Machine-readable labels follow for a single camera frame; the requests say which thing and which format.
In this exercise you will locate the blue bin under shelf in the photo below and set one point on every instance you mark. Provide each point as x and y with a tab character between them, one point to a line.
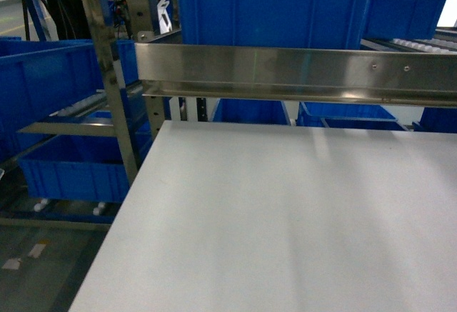
249	111

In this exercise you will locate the blue bin lower left shelf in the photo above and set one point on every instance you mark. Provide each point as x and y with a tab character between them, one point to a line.
81	168

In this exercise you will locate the large blue bin on rollers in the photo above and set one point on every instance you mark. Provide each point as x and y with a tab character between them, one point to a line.
310	24

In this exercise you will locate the stainless steel front shelf rail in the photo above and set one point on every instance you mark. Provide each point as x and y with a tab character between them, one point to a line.
336	76

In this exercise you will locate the stainless steel upright post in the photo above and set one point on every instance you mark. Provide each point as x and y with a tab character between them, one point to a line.
101	28

